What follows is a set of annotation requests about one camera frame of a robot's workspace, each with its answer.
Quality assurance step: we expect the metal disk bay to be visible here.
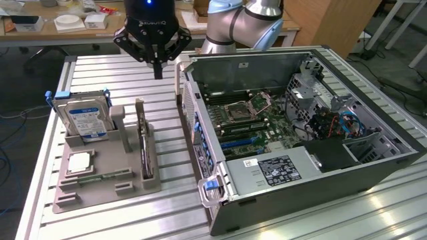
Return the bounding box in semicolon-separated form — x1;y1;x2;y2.
342;129;403;166

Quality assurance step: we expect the grey parts rack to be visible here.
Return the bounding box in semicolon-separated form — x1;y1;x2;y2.
52;104;164;215

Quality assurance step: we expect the white box with black lid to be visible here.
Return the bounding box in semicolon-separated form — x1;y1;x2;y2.
9;15;45;33

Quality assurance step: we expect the metal socket cover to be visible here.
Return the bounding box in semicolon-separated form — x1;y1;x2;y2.
247;90;274;111

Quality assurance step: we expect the blue wire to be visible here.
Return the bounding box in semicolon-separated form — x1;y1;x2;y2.
338;111;367;138

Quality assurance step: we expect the small white box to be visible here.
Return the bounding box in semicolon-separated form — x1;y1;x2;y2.
83;13;109;30

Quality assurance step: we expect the red wire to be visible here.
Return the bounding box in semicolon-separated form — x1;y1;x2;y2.
324;112;346;139

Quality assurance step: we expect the blue floor cable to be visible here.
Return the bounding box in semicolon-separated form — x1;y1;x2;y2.
0;117;28;216

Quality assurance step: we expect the hard disk with blue caddy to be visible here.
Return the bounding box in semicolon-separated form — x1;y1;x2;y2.
44;87;113;143

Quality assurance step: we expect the black stand base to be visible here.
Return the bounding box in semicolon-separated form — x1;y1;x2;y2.
376;74;427;92

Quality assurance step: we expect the white table frame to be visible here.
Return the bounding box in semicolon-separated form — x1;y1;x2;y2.
364;0;427;69

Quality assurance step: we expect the open black PC case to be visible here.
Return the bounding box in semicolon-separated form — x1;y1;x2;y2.
174;48;427;237

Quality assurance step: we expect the silver CPU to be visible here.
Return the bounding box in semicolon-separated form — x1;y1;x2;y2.
65;152;93;175

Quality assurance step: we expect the black chair base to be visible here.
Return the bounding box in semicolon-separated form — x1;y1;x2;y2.
19;44;101;74

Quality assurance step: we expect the white floor cable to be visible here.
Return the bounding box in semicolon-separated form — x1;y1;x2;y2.
0;104;52;120

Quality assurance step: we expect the white paper stack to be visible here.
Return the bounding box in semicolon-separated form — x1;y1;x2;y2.
180;11;210;31

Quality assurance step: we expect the wooden desk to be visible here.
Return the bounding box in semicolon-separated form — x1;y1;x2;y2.
0;0;302;55

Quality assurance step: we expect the CPU socket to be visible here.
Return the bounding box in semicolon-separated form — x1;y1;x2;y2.
223;101;260;124

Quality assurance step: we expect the green RAM stick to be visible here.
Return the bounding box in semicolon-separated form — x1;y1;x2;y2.
76;171;131;183

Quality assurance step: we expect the green motherboard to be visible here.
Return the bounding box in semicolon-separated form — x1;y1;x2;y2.
199;83;314;161

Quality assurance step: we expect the black graphics card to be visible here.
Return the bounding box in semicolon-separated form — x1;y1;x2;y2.
135;98;157;180

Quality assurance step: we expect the wooden cabinet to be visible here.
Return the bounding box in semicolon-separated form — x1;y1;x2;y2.
283;0;383;59

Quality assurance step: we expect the grey power supply unit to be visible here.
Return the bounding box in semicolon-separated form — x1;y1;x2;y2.
226;146;323;197

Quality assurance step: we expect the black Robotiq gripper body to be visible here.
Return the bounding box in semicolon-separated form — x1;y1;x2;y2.
123;0;184;64

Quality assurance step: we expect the metal drive cage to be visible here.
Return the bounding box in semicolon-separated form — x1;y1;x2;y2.
284;58;356;120

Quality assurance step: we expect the white round holder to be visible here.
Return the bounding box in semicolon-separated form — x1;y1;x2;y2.
53;14;88;34

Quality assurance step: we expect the blue expansion slot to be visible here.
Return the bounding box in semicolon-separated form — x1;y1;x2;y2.
219;136;256;150

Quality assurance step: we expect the black RAM slot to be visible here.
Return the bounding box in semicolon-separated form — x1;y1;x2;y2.
207;96;254;106
204;90;251;100

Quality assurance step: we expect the red package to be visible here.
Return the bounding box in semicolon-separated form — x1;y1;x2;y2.
99;6;120;17

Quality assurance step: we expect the installed RAM stick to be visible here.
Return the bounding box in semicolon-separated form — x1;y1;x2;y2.
218;119;270;136

